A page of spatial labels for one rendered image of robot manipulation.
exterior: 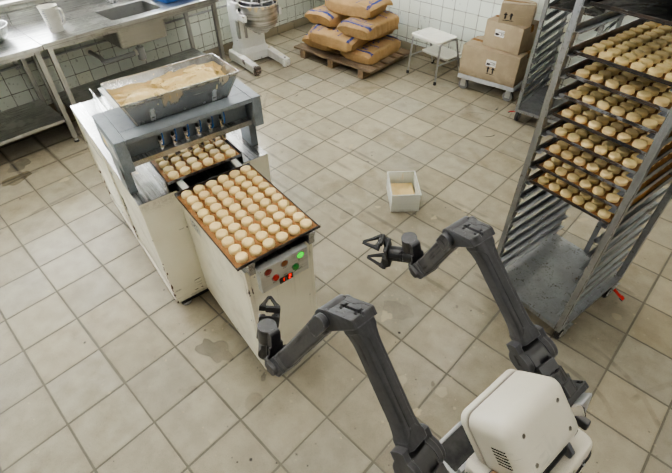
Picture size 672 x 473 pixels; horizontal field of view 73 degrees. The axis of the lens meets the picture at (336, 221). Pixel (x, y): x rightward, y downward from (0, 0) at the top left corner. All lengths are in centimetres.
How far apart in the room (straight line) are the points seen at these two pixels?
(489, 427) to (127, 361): 213
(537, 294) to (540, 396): 175
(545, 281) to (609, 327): 43
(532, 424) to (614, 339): 196
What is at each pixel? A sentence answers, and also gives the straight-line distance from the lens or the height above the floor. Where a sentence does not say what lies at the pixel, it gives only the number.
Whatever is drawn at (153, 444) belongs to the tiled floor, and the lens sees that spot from 254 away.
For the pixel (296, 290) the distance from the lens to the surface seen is 213.
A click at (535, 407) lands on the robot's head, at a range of 112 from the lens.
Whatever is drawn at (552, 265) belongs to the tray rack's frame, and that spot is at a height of 15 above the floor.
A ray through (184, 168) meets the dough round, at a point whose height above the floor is 92.
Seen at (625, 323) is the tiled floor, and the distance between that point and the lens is 315.
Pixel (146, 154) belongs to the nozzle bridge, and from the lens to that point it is 229.
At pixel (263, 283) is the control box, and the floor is 76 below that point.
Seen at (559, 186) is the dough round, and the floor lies 88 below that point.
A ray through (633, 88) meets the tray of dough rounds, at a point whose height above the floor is 142.
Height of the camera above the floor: 220
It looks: 42 degrees down
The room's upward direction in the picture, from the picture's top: 1 degrees counter-clockwise
